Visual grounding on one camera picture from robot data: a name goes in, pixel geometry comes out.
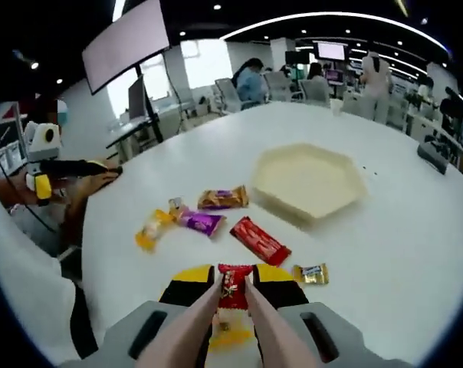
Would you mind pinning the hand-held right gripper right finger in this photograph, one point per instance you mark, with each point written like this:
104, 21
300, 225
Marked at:
285, 293

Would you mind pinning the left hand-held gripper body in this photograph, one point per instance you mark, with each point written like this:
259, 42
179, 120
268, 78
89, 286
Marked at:
38, 147

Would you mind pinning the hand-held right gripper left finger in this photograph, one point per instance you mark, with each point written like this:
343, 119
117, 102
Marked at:
178, 293

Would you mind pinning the small gold food packet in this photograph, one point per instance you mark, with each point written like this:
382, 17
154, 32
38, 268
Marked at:
311, 274

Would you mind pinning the small red food packet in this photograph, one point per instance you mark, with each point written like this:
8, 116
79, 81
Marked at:
233, 287

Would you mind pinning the pink food tongs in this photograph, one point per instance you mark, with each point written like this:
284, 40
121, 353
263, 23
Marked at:
170, 345

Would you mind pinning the long red food packet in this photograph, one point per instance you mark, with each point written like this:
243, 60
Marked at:
259, 239

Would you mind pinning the yellow pastry food packet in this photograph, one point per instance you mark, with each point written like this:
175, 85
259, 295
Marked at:
153, 230
231, 337

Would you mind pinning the purple food packet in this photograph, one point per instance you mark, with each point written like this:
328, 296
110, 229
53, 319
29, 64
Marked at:
201, 221

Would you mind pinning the small orange food packet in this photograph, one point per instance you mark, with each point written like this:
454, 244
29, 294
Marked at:
176, 205

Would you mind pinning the brown food packet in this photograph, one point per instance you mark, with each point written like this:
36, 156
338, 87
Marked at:
223, 197

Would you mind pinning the cream hexagonal container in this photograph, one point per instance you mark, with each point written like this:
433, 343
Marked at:
308, 180

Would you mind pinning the white computer desk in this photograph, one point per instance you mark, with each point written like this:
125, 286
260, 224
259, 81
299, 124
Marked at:
128, 128

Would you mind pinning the small desk monitor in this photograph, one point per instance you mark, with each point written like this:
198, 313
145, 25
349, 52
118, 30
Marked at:
136, 99

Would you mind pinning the operator in white shirt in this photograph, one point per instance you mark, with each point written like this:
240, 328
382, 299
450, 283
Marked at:
24, 291

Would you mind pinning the large display screen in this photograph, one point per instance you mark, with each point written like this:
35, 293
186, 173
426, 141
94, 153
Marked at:
126, 46

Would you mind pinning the thick curved ceiling light strip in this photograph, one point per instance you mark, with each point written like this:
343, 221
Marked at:
118, 7

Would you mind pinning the white office chair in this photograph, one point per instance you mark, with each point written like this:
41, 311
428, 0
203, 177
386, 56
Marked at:
227, 96
277, 86

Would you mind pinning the white paper cup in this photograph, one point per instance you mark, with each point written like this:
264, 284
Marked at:
335, 107

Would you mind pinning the grey headset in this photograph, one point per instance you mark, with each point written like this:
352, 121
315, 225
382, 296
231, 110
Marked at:
432, 157

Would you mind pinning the group of round ceiling downlights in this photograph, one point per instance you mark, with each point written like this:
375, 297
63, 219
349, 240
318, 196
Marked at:
217, 7

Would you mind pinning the small bright display screen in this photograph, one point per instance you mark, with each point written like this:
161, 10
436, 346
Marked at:
331, 51

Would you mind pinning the thin curved ceiling light strip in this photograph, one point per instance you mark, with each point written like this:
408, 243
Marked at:
331, 14

